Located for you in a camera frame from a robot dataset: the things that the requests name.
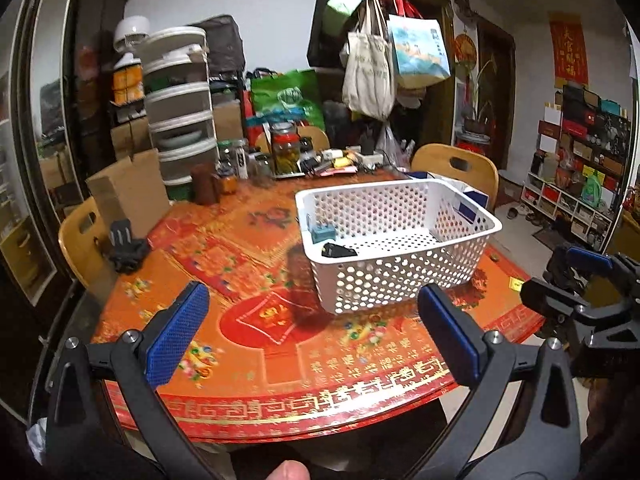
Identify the open cardboard box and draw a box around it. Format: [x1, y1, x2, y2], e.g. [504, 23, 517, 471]
[86, 149, 173, 241]

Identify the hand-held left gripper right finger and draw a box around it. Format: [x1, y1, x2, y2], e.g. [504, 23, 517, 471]
[402, 282, 583, 480]

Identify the black hanging bag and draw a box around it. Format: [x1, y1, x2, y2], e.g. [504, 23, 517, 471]
[307, 0, 351, 68]

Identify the orange box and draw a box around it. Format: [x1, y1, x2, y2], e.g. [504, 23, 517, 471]
[111, 55, 146, 106]

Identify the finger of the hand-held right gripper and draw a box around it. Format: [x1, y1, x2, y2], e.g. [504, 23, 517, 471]
[565, 246, 640, 295]
[520, 277, 640, 352]

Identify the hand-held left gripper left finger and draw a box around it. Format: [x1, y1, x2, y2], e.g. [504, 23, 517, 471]
[45, 281, 228, 480]

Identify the brown ceramic jar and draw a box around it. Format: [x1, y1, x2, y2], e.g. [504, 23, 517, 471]
[190, 162, 223, 206]

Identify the white cubby shelf unit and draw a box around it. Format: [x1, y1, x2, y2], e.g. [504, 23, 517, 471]
[520, 85, 633, 253]

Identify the white power strip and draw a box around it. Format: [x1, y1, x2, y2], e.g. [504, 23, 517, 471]
[350, 150, 388, 168]

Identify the beige canvas tote bag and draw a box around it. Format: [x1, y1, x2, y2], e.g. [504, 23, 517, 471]
[341, 0, 396, 121]

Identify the potted plant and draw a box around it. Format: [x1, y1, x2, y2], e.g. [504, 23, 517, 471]
[460, 60, 501, 136]

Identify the dark wooden mirror cabinet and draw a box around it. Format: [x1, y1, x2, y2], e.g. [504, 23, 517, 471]
[0, 0, 126, 306]

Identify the blue printed tote bag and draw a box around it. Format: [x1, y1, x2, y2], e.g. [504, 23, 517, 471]
[387, 14, 452, 90]

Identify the red wall scroll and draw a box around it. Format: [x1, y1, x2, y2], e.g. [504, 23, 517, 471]
[549, 12, 590, 88]

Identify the white plastic drawer tower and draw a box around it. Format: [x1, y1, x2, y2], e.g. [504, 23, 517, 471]
[135, 26, 221, 201]

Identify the clear plastic bag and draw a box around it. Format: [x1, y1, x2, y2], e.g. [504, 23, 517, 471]
[375, 122, 416, 166]

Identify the person's left hand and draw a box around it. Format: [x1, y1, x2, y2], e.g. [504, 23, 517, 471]
[267, 460, 311, 480]

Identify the white and blue paper bag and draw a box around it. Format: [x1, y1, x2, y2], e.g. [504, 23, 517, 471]
[407, 171, 493, 221]

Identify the wooden chair with handle slot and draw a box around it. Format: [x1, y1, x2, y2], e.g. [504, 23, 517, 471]
[256, 126, 331, 156]
[411, 144, 500, 211]
[58, 197, 118, 291]

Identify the black bundled object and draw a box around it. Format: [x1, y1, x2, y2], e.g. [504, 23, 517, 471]
[107, 220, 151, 275]

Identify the green shopping bag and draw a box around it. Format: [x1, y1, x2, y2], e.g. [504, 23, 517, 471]
[250, 69, 326, 131]

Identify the white perforated plastic basket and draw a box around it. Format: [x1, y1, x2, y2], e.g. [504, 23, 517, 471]
[295, 179, 503, 316]

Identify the glass pickle jar red lid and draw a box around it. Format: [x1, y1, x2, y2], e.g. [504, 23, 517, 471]
[271, 122, 302, 176]

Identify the black fabric bag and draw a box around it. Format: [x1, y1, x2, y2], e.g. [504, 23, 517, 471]
[192, 15, 246, 81]

